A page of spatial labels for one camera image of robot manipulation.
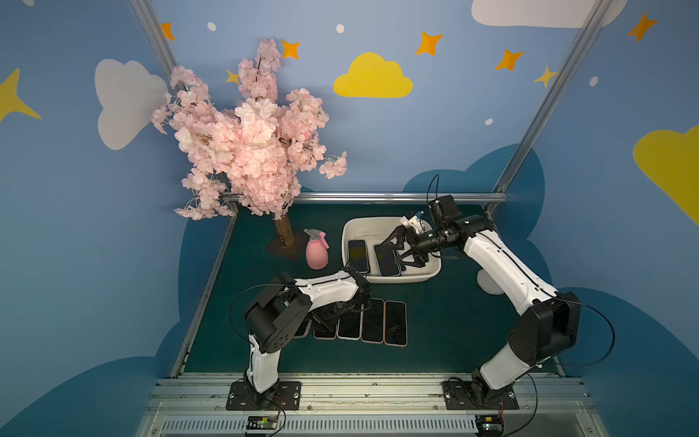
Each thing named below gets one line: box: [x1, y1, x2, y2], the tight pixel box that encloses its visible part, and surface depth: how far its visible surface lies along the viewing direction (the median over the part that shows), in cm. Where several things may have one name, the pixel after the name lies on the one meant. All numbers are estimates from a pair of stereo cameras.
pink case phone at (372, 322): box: [360, 297, 385, 345], surface depth 88 cm
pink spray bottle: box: [303, 228, 330, 271], surface depth 98 cm
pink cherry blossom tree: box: [151, 38, 348, 247], surface depth 67 cm
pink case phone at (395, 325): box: [383, 300, 408, 348], surface depth 90 cm
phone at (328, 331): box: [313, 319, 337, 340], surface depth 78 cm
